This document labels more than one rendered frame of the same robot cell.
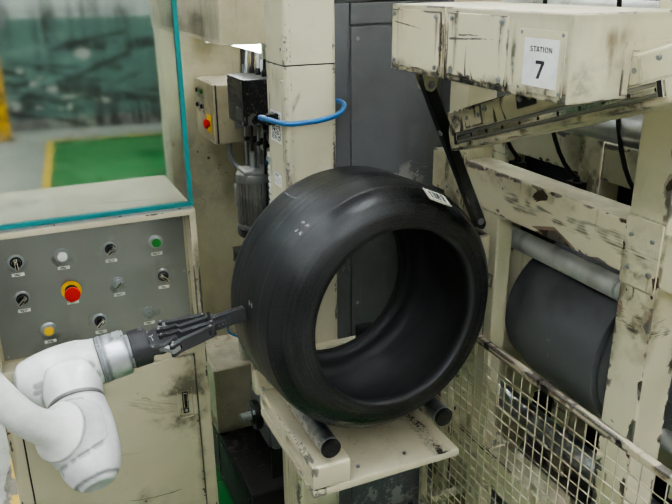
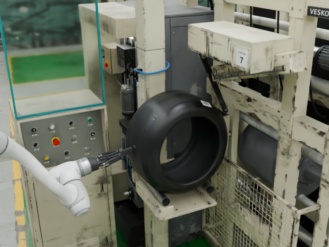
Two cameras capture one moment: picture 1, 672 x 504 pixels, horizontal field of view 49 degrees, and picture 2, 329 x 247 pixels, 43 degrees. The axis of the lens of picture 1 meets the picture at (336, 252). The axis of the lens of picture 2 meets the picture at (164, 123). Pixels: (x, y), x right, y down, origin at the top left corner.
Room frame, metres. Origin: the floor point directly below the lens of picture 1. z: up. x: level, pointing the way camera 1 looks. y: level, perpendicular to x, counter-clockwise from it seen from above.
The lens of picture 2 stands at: (-0.61, 0.04, 2.16)
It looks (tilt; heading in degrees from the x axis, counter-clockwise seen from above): 22 degrees down; 359
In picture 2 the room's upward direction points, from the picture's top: 1 degrees counter-clockwise
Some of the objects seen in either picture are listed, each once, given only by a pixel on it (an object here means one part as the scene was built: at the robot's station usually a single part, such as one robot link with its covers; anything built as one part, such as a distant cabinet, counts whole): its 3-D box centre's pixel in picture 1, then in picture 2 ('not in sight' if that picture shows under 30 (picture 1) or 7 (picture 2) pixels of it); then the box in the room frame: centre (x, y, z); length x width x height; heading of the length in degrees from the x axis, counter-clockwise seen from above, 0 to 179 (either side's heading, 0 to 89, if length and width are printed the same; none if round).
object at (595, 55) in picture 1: (514, 44); (235, 44); (1.53, -0.36, 1.71); 0.61 x 0.25 x 0.15; 24
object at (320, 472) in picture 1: (301, 431); (153, 196); (1.47, 0.09, 0.84); 0.36 x 0.09 x 0.06; 24
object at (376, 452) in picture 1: (355, 430); (175, 196); (1.52, -0.04, 0.80); 0.37 x 0.36 x 0.02; 114
